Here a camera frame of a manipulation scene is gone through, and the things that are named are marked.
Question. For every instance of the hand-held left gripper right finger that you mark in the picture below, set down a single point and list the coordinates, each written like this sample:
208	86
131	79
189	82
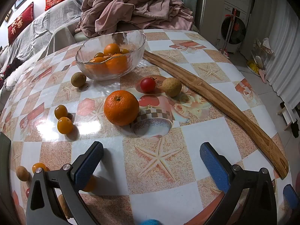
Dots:
213	166

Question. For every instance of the pink blanket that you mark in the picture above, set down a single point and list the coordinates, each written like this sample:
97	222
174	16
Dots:
131	7

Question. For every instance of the small orange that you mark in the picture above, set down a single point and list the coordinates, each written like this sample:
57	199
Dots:
117	63
112	49
97	68

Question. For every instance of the small white wooden stool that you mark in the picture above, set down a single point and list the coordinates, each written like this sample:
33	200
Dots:
288	116

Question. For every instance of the clear glass bowl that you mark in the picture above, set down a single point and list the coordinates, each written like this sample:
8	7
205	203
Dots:
132	39

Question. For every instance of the brown longan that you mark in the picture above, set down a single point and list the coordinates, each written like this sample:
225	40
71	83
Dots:
172	87
78	80
22	173
62	204

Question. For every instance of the large orange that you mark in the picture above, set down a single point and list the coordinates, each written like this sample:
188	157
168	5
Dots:
121	107

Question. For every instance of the dark grey panel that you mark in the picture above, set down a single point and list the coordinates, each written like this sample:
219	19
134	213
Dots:
4	154

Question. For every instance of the sofa with grey striped cover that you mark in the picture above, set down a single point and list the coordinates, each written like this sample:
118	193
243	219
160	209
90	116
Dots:
39	30

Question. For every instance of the teal round object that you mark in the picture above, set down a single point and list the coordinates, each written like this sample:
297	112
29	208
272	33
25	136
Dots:
148	222

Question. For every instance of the mop with red clip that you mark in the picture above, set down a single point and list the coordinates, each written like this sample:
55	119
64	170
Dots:
232	16

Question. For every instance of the white pleated curtain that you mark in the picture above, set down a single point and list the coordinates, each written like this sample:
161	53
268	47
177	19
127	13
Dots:
276	39

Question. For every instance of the small rack with household items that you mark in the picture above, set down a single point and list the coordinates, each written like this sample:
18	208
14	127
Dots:
259	58

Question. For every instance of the red cherry tomato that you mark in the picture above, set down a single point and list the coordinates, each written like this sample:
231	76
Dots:
148	84

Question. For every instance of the long curved wooden stick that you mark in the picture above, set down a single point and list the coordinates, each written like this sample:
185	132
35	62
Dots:
211	93

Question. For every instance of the yellow cherry tomato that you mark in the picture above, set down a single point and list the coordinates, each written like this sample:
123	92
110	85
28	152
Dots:
99	54
125	51
98	60
65	125
61	111
92	184

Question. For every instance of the dark clothes pile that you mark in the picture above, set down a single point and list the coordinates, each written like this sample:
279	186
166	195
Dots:
13	66

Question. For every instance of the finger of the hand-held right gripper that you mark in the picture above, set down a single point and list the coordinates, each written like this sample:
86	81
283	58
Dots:
290	196

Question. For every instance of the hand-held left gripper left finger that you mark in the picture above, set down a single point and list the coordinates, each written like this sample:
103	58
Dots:
89	166

